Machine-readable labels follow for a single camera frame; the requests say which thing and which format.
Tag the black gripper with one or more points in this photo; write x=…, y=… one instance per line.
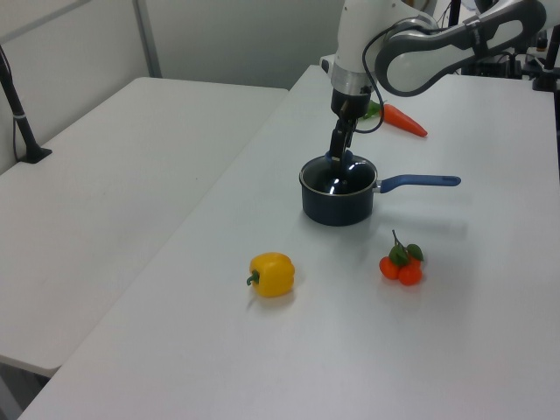
x=350, y=102

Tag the glass lid with blue knob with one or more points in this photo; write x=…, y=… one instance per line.
x=326, y=181

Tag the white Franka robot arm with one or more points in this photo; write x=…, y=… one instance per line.
x=415, y=65

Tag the orange toy carrot with leaves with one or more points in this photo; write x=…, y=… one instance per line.
x=404, y=121

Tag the orange toy tomato bunch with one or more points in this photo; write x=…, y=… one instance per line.
x=404, y=271

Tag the yellow toy bell pepper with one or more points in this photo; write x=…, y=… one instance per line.
x=273, y=275

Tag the black electronics box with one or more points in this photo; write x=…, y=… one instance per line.
x=490, y=70

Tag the black camera stand pole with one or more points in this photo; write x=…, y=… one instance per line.
x=24, y=131
x=543, y=81

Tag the grey partition post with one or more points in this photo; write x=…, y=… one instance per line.
x=149, y=44

